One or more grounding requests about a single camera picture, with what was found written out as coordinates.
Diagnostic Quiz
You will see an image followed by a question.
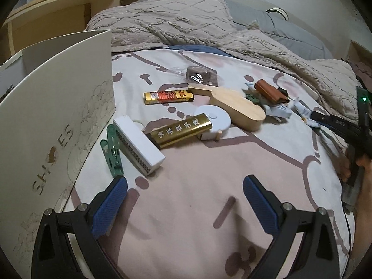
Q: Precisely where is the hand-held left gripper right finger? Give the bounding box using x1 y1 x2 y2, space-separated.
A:
243 175 340 279

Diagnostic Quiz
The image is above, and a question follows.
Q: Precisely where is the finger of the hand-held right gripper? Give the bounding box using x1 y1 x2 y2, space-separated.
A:
309 112 361 140

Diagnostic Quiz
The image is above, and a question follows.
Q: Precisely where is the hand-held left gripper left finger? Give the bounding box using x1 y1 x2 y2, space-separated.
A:
30 176 128 279

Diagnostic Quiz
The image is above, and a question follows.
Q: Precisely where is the green plastic clip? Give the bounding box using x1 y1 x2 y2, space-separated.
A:
100 124 125 179

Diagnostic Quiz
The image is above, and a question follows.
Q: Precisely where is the white box with dotted side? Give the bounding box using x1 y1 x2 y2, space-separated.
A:
113 116 166 176

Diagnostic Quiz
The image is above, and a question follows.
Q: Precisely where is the brown leather case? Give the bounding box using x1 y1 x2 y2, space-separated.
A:
254 79 288 105

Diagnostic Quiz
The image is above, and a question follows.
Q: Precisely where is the white shoe box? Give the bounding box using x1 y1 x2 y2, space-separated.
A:
0 29 117 271

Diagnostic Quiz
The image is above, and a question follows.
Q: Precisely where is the person's right hand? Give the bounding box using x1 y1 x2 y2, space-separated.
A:
339 155 372 184

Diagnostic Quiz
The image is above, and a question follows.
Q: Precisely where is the blue white foil packet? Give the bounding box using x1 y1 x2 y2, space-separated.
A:
289 99 322 128

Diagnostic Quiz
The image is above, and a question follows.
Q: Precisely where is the grey foil packet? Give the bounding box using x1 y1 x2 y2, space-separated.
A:
263 102 292 119

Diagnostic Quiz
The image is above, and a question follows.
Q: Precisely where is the wooden bedside table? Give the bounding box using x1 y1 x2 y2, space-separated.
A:
347 41 372 93

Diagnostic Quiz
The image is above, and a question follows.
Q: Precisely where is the pink white printed bedsheet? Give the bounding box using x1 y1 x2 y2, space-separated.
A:
58 46 358 279

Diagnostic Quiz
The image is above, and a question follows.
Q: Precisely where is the wooden paddle brush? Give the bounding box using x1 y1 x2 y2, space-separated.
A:
187 83 266 131

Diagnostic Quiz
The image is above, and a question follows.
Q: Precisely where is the grey duvet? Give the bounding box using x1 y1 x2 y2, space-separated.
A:
157 0 335 60

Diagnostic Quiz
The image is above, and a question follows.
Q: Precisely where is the white round tape measure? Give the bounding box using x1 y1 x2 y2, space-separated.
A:
193 105 231 142

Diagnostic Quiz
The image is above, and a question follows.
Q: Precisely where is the gold bar lighter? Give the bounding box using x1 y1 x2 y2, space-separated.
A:
149 113 212 149

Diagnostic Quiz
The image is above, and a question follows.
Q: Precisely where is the gold red snack packet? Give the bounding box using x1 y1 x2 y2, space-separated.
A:
143 91 194 105

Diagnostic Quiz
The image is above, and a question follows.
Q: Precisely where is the brown packet in clear wrap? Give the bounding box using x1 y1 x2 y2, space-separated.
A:
166 65 218 86

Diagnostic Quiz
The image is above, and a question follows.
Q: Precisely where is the blue cloth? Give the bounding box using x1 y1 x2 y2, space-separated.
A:
169 45 236 59

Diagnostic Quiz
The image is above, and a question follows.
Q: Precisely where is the beige fluffy blanket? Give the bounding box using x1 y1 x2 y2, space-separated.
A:
84 0 361 123

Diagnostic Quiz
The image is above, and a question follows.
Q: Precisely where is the light wooden shelf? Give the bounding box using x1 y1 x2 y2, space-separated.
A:
3 0 146 59

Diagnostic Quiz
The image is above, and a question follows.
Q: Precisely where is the white ring-shaped object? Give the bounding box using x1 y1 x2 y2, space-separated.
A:
266 7 288 21

